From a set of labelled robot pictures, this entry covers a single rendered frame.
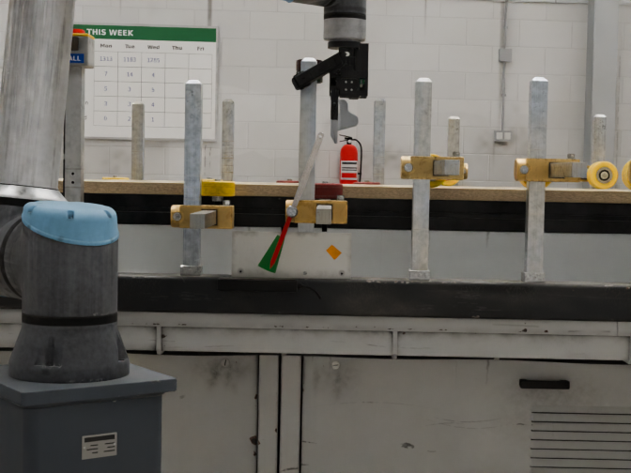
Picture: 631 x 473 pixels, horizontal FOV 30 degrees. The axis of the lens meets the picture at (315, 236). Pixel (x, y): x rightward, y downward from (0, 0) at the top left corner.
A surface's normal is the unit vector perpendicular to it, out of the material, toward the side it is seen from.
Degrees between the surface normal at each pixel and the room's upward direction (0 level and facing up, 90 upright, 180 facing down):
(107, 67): 90
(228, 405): 90
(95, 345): 70
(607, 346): 90
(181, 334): 90
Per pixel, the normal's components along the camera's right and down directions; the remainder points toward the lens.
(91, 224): 0.59, -0.03
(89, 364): 0.47, -0.29
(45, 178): 0.76, 0.06
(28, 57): -0.03, -0.01
